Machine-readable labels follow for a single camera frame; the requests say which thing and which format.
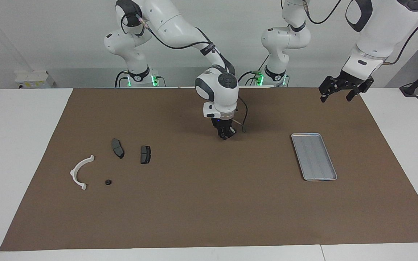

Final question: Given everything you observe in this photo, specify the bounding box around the silver metal tray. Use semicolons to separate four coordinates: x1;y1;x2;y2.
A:
291;133;338;181

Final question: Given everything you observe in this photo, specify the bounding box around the brown table mat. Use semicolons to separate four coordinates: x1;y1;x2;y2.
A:
0;87;418;251

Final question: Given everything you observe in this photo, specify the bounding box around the short rectangular grey brake pad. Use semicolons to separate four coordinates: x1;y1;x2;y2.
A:
140;145;152;165

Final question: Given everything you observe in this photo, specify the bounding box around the long curved grey brake pad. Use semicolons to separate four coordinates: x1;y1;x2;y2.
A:
111;138;125;159

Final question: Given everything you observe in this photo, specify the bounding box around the white power strip box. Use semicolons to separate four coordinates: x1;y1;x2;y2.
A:
15;71;54;88

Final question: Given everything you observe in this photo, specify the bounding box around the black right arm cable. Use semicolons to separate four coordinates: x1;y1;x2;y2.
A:
121;7;248;133

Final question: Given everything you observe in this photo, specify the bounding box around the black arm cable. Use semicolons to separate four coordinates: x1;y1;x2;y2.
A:
302;0;418;65
121;7;248;133

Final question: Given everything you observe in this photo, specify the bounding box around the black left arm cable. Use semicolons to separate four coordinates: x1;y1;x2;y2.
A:
302;0;418;65

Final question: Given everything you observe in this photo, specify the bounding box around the black base cable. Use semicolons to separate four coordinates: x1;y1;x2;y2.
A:
235;54;269;86
115;71;128;88

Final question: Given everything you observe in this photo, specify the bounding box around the white curved plastic bracket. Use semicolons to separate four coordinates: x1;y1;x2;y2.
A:
70;155;95;191

